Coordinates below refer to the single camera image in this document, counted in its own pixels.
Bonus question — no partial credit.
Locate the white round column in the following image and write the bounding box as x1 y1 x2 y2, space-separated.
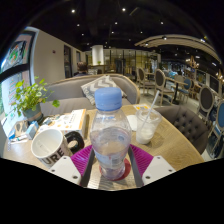
91 44 105 67

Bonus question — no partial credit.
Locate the small teal box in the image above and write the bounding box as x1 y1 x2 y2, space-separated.
25 120 40 140

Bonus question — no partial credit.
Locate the clear blue-capped water bottle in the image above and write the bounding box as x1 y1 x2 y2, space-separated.
89 87 133 182

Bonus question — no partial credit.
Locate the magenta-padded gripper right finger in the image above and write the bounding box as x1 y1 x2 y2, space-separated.
128 144 177 188

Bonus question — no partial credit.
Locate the clear plastic cup with straw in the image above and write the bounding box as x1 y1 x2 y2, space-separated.
134 89 163 146

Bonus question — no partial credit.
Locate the yellow card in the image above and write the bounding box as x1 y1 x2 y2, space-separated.
132 103 151 112

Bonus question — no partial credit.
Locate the grey white chevron pillow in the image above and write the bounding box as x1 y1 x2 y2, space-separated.
80 75 128 106

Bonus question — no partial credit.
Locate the group of oval-back chairs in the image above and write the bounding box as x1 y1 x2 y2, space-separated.
134 66 224 159

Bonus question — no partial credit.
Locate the grey curved sofa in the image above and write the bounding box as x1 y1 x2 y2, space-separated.
39 73 142 117

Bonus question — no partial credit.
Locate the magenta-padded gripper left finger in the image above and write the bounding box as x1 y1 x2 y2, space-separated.
49 144 96 188

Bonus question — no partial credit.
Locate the grey tufted armchair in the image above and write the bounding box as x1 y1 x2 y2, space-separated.
153 105 210 156

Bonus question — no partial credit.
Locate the dark dining table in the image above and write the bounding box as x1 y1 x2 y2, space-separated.
164 76 189 106

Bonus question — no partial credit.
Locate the window with festive decals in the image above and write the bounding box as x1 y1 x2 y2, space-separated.
0 29 37 121

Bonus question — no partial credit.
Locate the white napkin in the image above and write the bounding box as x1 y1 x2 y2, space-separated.
126 114 139 132

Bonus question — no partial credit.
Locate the green potted plant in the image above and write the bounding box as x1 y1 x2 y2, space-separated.
11 77 61 125

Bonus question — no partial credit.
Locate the glass-fronted shelf unit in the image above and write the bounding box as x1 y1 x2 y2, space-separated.
104 49 159 76

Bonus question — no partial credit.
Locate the white printed mug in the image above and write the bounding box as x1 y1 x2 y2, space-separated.
30 128 86 169

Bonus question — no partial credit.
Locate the person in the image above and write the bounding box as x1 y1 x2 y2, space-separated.
73 61 90 78

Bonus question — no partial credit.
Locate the group of ceiling lights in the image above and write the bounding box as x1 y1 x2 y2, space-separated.
69 6 218 68

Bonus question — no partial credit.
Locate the printed colourful leaflet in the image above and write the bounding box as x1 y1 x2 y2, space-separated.
39 114 63 129

